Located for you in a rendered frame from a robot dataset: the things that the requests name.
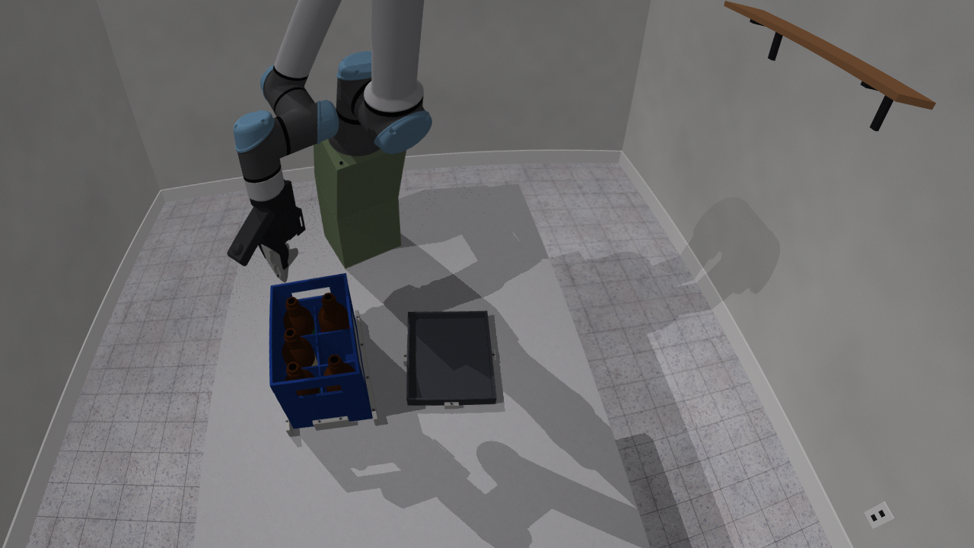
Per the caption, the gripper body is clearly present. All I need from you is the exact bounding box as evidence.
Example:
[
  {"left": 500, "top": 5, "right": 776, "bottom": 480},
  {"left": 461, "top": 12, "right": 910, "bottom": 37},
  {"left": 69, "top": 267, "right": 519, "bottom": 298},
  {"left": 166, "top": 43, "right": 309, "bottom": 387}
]
[{"left": 250, "top": 180, "right": 306, "bottom": 251}]

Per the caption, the blue crate with dividers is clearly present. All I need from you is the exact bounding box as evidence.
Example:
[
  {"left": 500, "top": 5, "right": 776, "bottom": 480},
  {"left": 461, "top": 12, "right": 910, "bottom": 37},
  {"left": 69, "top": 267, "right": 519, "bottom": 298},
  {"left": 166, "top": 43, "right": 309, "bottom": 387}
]
[{"left": 269, "top": 283, "right": 373, "bottom": 429}]

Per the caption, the brown bottle with blue label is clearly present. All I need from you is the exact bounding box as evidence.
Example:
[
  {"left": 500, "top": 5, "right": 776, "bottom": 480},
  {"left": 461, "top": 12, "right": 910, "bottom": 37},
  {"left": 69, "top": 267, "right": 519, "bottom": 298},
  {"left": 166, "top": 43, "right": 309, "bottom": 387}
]
[{"left": 324, "top": 355, "right": 355, "bottom": 392}]

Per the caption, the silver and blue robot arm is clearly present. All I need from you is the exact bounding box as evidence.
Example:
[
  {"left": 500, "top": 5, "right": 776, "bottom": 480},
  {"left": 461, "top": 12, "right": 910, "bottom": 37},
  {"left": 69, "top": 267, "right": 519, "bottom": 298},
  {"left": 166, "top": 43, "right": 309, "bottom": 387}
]
[{"left": 228, "top": 0, "right": 432, "bottom": 266}]

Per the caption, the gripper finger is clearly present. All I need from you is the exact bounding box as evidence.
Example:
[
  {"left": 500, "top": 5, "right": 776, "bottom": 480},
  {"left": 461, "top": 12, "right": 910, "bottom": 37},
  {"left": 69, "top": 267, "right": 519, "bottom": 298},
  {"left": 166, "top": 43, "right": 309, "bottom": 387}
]
[
  {"left": 273, "top": 238, "right": 298, "bottom": 282},
  {"left": 258, "top": 242, "right": 279, "bottom": 278}
]

